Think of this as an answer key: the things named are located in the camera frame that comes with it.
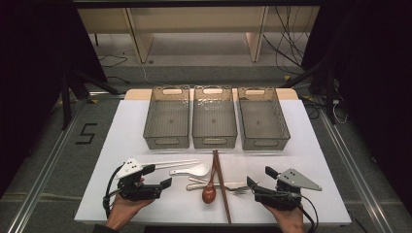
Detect beige wooden desk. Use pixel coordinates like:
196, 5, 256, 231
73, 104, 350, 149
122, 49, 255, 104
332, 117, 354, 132
77, 6, 322, 64

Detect black floor cable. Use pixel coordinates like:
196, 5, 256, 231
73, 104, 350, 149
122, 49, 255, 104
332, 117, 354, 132
97, 53, 129, 69

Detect light wooden table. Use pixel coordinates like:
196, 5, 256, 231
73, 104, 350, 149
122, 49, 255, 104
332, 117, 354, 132
124, 87, 299, 101

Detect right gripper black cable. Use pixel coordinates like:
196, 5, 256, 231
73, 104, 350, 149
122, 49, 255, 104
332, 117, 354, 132
295, 193, 320, 233

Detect black metal beam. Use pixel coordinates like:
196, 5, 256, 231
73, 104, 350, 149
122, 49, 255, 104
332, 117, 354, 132
72, 0, 325, 9

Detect clear grey plastic bin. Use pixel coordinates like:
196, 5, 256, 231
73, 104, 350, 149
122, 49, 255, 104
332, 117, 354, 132
191, 84, 239, 150
236, 86, 292, 151
143, 85, 191, 150

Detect brown wooden spoon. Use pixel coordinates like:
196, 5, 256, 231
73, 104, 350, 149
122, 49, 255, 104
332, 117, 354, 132
201, 151, 218, 205

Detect white chopstick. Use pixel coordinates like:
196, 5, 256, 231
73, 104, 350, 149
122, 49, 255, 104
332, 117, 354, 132
140, 158, 199, 167
154, 160, 199, 171

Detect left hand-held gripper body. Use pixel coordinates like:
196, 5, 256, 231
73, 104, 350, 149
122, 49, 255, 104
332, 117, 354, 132
115, 157, 163, 202

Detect brown wooden chopstick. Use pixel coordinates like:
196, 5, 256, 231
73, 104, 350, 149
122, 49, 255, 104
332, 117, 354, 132
215, 150, 233, 225
212, 150, 229, 223

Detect black curtain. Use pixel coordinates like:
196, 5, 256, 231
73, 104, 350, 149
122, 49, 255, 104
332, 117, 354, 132
300, 0, 412, 213
0, 0, 109, 198

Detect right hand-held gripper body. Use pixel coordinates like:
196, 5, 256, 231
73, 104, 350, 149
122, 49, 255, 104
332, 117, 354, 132
254, 168, 324, 212

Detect aluminium floor rail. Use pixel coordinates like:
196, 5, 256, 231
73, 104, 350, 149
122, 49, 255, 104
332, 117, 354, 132
319, 106, 395, 233
6, 98, 90, 233

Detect white ceramic spoon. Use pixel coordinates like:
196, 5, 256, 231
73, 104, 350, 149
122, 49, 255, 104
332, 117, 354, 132
168, 162, 212, 178

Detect white floor cable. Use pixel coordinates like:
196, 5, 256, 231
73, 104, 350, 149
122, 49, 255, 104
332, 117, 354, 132
138, 61, 159, 85

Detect white table sheet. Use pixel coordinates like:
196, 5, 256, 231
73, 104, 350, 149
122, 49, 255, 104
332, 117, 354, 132
74, 98, 353, 226

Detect person's left hand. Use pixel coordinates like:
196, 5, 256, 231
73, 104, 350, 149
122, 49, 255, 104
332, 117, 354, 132
106, 193, 155, 231

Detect person's right hand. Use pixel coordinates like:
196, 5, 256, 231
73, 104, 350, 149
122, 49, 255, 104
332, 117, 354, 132
262, 203, 305, 233

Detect black metal stand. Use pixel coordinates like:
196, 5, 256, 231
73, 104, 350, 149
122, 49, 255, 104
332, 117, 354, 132
59, 66, 121, 131
280, 56, 339, 125

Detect metal fork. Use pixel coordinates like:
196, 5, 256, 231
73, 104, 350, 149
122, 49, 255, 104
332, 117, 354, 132
189, 176, 249, 196

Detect bundle of hanging black cables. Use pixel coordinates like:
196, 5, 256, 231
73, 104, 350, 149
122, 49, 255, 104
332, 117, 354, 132
261, 6, 314, 67

